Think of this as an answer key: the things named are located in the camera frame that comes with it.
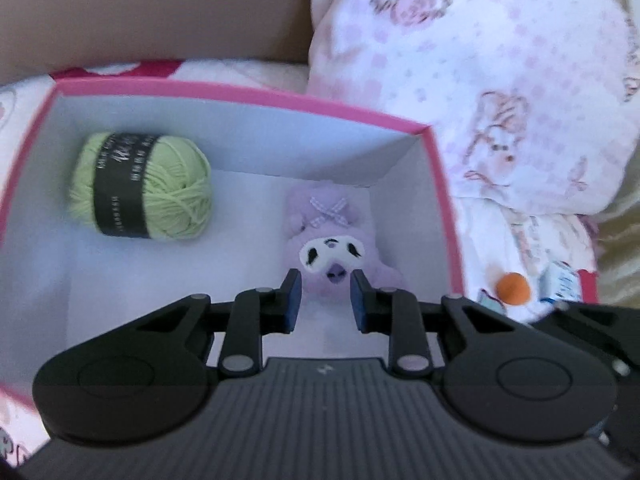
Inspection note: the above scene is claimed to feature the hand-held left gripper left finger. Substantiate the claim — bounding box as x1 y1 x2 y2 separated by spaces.
135 267 304 378

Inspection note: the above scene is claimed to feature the purple plush toy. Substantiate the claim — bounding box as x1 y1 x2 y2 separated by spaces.
282 182 408 303

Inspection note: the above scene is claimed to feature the blue white tissue pack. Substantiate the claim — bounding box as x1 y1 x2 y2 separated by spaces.
537 260 583 306

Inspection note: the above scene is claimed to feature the light green yarn ball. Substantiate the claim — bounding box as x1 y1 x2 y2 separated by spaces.
69 131 213 242

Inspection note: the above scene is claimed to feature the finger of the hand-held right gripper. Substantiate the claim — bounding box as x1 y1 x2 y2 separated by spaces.
530 300 640 381

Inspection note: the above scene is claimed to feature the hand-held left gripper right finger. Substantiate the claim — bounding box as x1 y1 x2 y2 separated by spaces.
350 268 521 378

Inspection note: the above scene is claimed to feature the orange makeup sponge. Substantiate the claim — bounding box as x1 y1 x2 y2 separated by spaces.
496 272 532 306

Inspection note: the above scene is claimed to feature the pink checked pillow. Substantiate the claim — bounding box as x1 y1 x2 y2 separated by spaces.
305 0 640 218

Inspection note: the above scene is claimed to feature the printed bear blanket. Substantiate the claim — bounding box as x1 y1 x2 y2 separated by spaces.
0 57 601 468

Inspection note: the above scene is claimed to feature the brown pillow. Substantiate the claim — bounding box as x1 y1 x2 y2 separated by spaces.
0 0 313 81

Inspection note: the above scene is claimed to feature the gold curtain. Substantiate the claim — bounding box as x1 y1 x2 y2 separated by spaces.
585 145 640 306

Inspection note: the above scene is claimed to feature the pink cardboard box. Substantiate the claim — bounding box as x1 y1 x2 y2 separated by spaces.
0 74 468 411

